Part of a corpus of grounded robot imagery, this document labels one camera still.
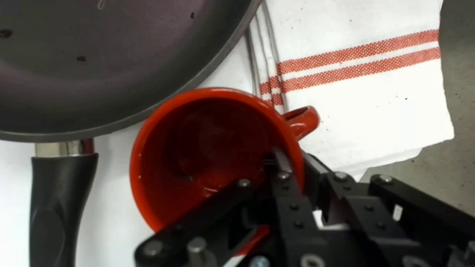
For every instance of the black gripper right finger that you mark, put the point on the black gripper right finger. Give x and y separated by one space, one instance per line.
386 223

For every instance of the black frying pan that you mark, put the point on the black frying pan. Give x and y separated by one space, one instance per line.
109 64

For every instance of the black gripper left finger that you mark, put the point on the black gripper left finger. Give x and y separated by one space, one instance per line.
287 212

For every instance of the white towel red stripes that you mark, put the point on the white towel red stripes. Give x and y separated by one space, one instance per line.
366 108

